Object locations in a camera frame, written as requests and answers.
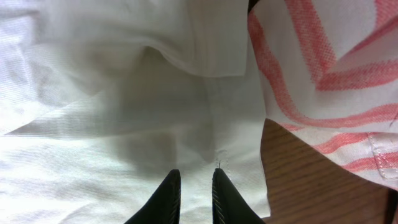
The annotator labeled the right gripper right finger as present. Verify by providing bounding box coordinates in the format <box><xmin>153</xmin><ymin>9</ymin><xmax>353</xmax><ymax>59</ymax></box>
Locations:
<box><xmin>212</xmin><ymin>168</ymin><xmax>265</xmax><ymax>224</ymax></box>

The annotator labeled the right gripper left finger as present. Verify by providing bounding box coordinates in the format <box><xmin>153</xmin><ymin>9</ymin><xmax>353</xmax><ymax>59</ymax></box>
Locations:
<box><xmin>125</xmin><ymin>169</ymin><xmax>181</xmax><ymax>224</ymax></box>

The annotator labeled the white shirt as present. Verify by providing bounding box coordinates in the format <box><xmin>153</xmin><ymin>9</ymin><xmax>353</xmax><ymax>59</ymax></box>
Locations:
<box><xmin>1</xmin><ymin>0</ymin><xmax>270</xmax><ymax>223</ymax></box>

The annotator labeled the red striped white garment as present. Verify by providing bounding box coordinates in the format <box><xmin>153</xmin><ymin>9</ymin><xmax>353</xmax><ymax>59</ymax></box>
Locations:
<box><xmin>248</xmin><ymin>0</ymin><xmax>397</xmax><ymax>189</ymax></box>

